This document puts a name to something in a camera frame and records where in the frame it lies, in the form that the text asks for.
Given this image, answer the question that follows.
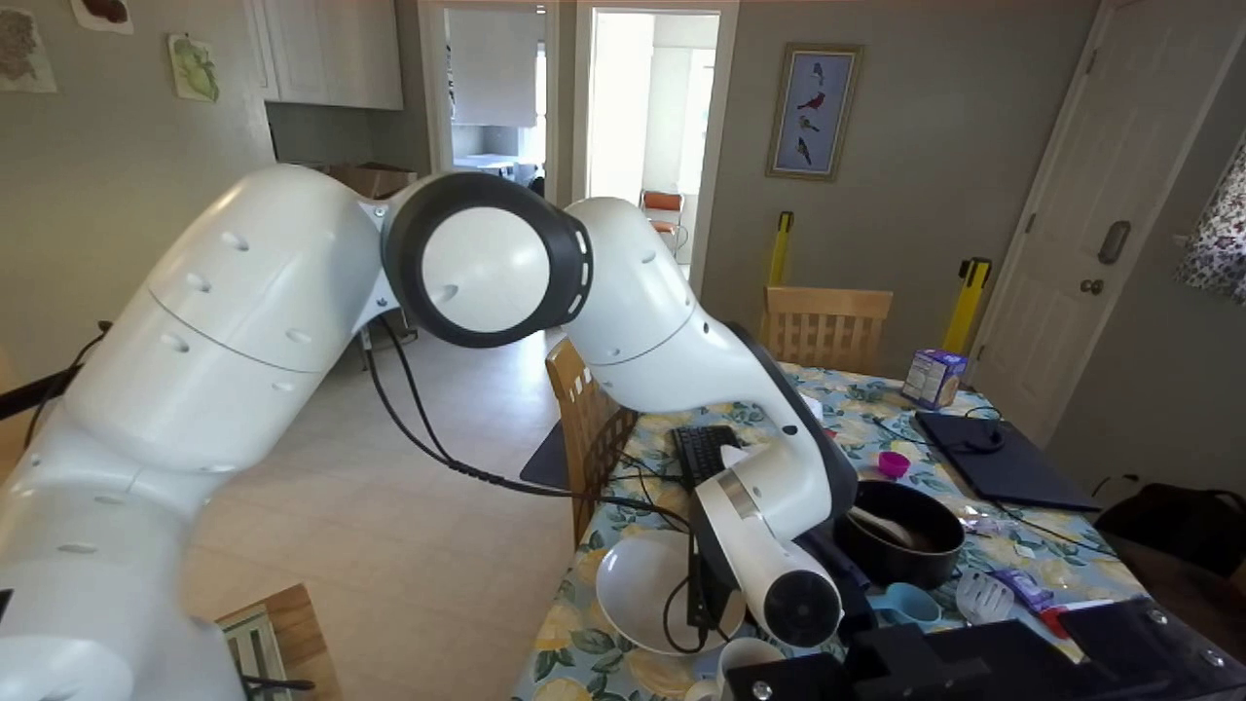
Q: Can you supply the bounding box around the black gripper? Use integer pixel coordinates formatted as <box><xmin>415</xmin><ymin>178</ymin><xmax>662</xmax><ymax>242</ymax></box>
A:
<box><xmin>726</xmin><ymin>621</ymin><xmax>1087</xmax><ymax>701</ymax></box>

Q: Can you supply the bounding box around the white plastic fork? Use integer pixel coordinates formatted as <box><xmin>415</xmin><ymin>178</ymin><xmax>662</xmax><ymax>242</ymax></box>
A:
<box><xmin>956</xmin><ymin>568</ymin><xmax>1023</xmax><ymax>630</ymax></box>

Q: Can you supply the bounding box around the small teal cup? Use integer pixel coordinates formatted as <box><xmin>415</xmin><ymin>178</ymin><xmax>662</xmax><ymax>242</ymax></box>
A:
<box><xmin>879</xmin><ymin>582</ymin><xmax>944</xmax><ymax>630</ymax></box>

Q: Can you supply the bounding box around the purple and red marker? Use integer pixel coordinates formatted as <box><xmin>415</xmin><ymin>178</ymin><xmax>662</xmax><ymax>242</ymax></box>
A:
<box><xmin>995</xmin><ymin>567</ymin><xmax>1079</xmax><ymax>651</ymax></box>

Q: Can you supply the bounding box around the black bowl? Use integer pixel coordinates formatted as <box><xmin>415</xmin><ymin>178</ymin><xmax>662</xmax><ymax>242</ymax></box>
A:
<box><xmin>832</xmin><ymin>474</ymin><xmax>969</xmax><ymax>591</ymax></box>

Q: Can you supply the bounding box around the lemon print tablecloth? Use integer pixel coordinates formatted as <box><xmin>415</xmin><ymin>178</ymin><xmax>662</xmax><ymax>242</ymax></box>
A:
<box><xmin>511</xmin><ymin>361</ymin><xmax>1246</xmax><ymax>701</ymax></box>

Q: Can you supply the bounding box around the black flat panel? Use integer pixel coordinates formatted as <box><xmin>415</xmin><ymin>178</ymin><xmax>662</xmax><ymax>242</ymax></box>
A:
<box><xmin>1054</xmin><ymin>598</ymin><xmax>1246</xmax><ymax>701</ymax></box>

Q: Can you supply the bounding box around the black closed laptop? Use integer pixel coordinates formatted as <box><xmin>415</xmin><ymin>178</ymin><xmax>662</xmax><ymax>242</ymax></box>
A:
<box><xmin>910</xmin><ymin>407</ymin><xmax>1105</xmax><ymax>513</ymax></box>

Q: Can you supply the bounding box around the black bag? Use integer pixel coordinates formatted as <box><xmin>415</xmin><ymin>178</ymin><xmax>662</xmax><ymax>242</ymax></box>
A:
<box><xmin>1091</xmin><ymin>480</ymin><xmax>1246</xmax><ymax>582</ymax></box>

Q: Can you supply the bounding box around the small white carton box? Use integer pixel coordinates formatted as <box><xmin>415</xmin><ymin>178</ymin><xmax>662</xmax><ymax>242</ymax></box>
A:
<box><xmin>901</xmin><ymin>342</ymin><xmax>975</xmax><ymax>413</ymax></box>

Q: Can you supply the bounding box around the white round plate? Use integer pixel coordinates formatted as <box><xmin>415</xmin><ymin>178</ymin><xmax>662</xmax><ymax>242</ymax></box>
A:
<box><xmin>594</xmin><ymin>526</ymin><xmax>753</xmax><ymax>663</ymax></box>

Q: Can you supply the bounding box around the yellow pole with black tip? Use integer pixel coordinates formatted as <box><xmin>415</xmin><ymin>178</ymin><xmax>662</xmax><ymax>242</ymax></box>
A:
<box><xmin>938</xmin><ymin>254</ymin><xmax>997</xmax><ymax>360</ymax></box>
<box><xmin>764</xmin><ymin>208</ymin><xmax>799</xmax><ymax>294</ymax></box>

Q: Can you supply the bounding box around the oblong metal door plate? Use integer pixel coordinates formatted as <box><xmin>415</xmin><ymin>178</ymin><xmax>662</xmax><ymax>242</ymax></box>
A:
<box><xmin>1095</xmin><ymin>216</ymin><xmax>1136</xmax><ymax>274</ymax></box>

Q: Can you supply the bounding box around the blue floor mat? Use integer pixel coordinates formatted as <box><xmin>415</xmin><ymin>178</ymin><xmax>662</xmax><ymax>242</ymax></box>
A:
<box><xmin>520</xmin><ymin>421</ymin><xmax>578</xmax><ymax>495</ymax></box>

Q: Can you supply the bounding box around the floral cafe curtain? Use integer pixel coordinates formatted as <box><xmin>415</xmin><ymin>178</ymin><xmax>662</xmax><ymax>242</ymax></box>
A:
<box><xmin>1183</xmin><ymin>132</ymin><xmax>1246</xmax><ymax>310</ymax></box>

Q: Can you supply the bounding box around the white panel door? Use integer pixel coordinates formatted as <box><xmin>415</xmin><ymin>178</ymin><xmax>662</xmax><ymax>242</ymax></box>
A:
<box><xmin>969</xmin><ymin>0</ymin><xmax>1246</xmax><ymax>452</ymax></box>

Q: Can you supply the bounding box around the framed bird picture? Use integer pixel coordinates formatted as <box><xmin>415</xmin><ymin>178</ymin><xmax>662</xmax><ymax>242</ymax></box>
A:
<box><xmin>764</xmin><ymin>38</ymin><xmax>870</xmax><ymax>185</ymax></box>

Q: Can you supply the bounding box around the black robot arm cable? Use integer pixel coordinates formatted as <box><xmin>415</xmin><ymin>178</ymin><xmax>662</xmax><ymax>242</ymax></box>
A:
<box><xmin>360</xmin><ymin>317</ymin><xmax>582</xmax><ymax>502</ymax></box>

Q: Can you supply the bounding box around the white wall cabinet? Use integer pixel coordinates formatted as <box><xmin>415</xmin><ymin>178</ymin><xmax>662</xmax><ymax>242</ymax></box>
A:
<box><xmin>251</xmin><ymin>0</ymin><xmax>409</xmax><ymax>114</ymax></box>

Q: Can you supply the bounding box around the green wall print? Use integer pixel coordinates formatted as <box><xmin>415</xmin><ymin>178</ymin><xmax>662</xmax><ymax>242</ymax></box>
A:
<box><xmin>163</xmin><ymin>33</ymin><xmax>225</xmax><ymax>108</ymax></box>

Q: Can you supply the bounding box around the dark wall print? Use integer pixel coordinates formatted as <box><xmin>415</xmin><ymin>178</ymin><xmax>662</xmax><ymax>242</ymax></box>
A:
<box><xmin>68</xmin><ymin>0</ymin><xmax>136</xmax><ymax>37</ymax></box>

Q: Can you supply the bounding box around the brown leaf wall print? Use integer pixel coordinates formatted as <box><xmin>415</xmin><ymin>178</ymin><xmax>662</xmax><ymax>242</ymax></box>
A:
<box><xmin>0</xmin><ymin>6</ymin><xmax>64</xmax><ymax>97</ymax></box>

